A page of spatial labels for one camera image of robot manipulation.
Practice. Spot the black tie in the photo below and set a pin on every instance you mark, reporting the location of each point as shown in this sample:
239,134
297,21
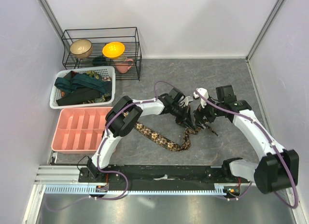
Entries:
78,97

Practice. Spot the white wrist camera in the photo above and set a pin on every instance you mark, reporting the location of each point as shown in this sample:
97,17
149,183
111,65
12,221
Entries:
185,101
202,94

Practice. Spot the black wire rack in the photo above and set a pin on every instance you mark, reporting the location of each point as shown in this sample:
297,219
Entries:
99,37

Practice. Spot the aluminium rail frame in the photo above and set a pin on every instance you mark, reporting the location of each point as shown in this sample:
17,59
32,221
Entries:
48,173

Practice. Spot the pink mug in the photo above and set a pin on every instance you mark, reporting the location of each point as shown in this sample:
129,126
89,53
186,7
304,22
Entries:
124,65

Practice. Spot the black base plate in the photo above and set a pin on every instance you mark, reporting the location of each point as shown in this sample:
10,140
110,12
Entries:
160,176

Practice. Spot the orange bowl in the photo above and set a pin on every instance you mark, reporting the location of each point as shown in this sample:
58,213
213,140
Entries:
113,50

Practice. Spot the white perforated basket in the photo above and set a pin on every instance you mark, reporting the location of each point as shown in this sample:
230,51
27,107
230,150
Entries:
104,99

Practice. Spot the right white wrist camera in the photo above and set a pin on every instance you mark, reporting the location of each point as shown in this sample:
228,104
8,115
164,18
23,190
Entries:
202,94

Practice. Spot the teal tie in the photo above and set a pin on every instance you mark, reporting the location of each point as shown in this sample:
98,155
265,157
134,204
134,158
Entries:
73,81

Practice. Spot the dark green bowl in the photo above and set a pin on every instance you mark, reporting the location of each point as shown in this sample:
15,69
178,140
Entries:
99,61

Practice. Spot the green floral tie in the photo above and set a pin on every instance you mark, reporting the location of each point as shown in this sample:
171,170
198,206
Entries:
93,74

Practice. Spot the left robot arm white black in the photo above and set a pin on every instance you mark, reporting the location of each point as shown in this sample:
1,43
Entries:
124,117

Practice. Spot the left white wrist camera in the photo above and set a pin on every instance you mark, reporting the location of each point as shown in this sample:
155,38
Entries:
185,101

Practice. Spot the light blue cable duct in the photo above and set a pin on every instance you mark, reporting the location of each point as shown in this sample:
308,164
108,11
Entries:
217,189

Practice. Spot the brown floral tie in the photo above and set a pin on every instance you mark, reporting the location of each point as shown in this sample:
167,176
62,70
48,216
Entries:
167,143

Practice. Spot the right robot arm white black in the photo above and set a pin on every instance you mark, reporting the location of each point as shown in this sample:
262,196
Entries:
277,168

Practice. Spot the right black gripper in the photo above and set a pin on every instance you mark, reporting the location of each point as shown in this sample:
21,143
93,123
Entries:
198,114

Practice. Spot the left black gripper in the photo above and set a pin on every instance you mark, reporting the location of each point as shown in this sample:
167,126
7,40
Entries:
185,119

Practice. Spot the pink divided tray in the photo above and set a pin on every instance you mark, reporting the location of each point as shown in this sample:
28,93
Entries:
79,130

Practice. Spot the beige bowl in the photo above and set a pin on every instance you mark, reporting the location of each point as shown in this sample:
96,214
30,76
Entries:
81,49

